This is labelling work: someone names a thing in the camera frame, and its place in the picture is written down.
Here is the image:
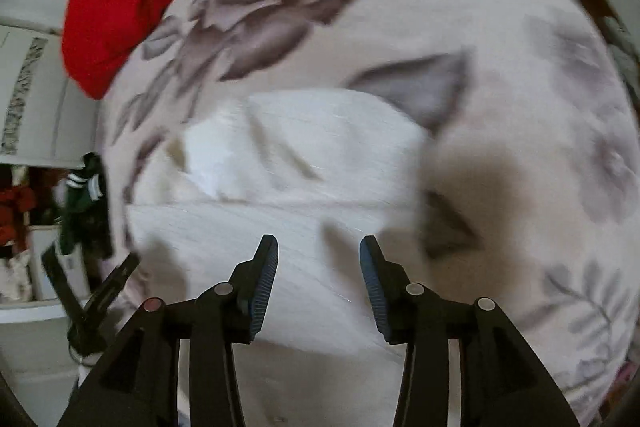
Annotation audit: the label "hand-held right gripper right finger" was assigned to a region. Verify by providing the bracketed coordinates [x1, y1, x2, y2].
[359, 234, 583, 427]

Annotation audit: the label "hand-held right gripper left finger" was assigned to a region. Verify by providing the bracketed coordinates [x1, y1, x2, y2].
[57, 234, 279, 427]

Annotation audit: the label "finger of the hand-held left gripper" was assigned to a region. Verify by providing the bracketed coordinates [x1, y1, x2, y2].
[80, 251, 142, 338]
[41, 246, 96, 350]

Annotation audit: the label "red hanging clothes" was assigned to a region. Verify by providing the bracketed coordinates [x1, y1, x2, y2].
[0, 184, 37, 249]

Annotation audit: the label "floral fabric bundle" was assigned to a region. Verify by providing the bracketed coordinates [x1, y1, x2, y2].
[0, 252, 34, 304]

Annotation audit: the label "black garment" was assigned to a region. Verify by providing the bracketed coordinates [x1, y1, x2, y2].
[70, 152, 113, 258]

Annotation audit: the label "green garment with white stripes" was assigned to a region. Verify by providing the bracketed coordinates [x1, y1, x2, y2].
[56, 169, 103, 248]

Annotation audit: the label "white wardrobe sliding door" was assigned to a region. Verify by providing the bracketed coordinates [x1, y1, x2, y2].
[0, 24, 103, 165]

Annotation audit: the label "floral bed blanket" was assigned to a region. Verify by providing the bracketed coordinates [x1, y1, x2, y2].
[95, 0, 640, 427]

